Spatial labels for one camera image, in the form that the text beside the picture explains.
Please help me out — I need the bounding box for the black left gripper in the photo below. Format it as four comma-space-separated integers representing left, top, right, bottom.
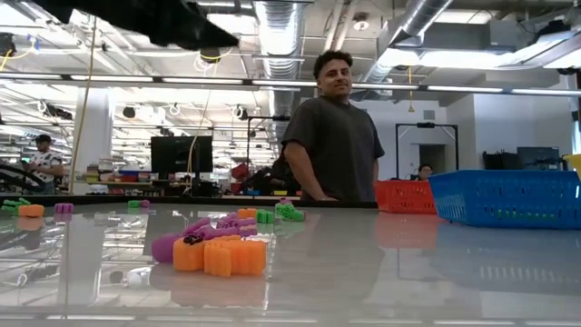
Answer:
31, 0, 241, 52

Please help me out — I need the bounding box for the long ceiling light bar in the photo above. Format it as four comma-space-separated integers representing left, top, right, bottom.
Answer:
0, 72, 581, 97

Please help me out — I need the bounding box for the red bag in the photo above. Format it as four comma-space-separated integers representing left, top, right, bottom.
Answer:
230, 162, 251, 182

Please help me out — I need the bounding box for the shelf with boxes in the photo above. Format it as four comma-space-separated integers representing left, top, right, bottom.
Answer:
84, 153, 153, 196

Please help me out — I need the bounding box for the red plastic basket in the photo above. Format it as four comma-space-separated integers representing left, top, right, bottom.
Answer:
374, 180, 438, 215

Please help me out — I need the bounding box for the blue plastic basket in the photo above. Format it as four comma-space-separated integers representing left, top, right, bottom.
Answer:
428, 170, 581, 230

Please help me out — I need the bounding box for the dark computer equipment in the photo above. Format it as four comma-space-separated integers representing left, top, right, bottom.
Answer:
480, 145, 563, 172

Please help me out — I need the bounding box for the yellow plastic basket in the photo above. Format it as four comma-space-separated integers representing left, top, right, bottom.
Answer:
562, 153, 581, 181

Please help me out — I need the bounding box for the silver ventilation duct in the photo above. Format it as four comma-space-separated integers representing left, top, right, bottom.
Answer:
362, 0, 455, 85
252, 0, 306, 142

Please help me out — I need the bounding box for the black frame stand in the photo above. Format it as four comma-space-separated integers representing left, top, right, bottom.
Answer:
246, 115, 318, 197
395, 121, 458, 182

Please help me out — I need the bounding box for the black metal table frame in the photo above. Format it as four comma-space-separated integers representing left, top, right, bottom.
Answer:
0, 193, 379, 210

